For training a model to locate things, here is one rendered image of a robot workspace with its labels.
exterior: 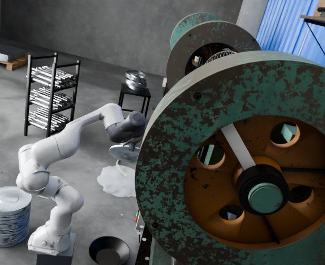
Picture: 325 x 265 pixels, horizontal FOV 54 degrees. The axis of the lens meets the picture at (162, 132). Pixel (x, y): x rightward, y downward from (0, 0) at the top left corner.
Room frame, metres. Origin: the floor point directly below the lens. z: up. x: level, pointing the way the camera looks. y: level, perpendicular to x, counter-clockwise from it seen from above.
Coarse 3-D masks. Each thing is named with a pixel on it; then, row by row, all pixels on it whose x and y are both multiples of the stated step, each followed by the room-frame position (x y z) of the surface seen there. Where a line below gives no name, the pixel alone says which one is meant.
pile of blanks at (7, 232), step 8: (24, 208) 1.76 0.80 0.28; (0, 216) 1.65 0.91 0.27; (8, 216) 1.66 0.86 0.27; (16, 216) 1.69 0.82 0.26; (24, 216) 1.75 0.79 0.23; (0, 224) 1.66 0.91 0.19; (8, 224) 1.68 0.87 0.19; (16, 224) 1.70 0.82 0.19; (24, 224) 1.77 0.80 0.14; (0, 232) 1.65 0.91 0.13; (8, 232) 1.67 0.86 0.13; (16, 232) 1.70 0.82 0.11; (24, 232) 1.76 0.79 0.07; (0, 240) 1.65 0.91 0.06; (8, 240) 1.67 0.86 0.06; (16, 240) 1.70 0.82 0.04
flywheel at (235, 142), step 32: (224, 128) 0.92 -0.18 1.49; (256, 128) 0.98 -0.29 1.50; (192, 160) 0.97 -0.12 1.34; (224, 160) 0.98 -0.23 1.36; (256, 160) 0.95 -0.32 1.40; (288, 160) 0.98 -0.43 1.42; (320, 160) 0.99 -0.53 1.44; (192, 192) 0.97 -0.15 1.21; (224, 192) 0.98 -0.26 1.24; (256, 192) 0.84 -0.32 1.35; (288, 192) 0.88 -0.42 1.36; (320, 192) 0.99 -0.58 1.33; (224, 224) 0.98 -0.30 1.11; (256, 224) 0.98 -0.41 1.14; (288, 224) 0.99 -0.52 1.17; (320, 224) 0.97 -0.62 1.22
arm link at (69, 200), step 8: (56, 192) 1.32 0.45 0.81; (64, 192) 1.31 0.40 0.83; (72, 192) 1.32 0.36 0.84; (56, 200) 1.31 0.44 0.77; (64, 200) 1.28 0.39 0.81; (72, 200) 1.28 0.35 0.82; (80, 200) 1.31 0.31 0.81; (56, 208) 1.35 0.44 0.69; (64, 208) 1.28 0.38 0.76; (72, 208) 1.27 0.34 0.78; (56, 216) 1.31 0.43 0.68; (64, 216) 1.31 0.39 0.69; (56, 224) 1.31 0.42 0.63; (64, 224) 1.32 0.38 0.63
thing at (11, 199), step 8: (0, 192) 1.83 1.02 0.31; (8, 192) 1.85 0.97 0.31; (16, 192) 1.87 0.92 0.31; (24, 192) 1.90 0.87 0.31; (0, 200) 1.75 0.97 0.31; (8, 200) 1.77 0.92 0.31; (16, 200) 1.79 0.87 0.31; (24, 200) 1.81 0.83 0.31; (0, 208) 1.68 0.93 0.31; (8, 208) 1.70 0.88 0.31; (16, 208) 1.72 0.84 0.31
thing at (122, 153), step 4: (112, 148) 1.60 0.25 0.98; (116, 148) 1.59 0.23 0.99; (120, 148) 1.58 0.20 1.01; (124, 148) 1.57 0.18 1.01; (128, 148) 1.56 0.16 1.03; (136, 148) 1.55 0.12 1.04; (112, 152) 1.65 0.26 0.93; (116, 152) 1.64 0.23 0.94; (120, 152) 1.63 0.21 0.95; (124, 152) 1.63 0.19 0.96; (128, 152) 1.63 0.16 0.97; (132, 152) 1.62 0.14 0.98; (136, 152) 1.59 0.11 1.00; (116, 156) 1.68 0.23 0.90; (120, 156) 1.67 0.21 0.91; (124, 156) 1.67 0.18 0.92; (128, 156) 1.67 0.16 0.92; (132, 156) 1.66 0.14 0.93; (136, 156) 1.65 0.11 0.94; (124, 160) 1.72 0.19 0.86; (128, 160) 1.71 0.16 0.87; (132, 160) 1.70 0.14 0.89; (136, 160) 1.69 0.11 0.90
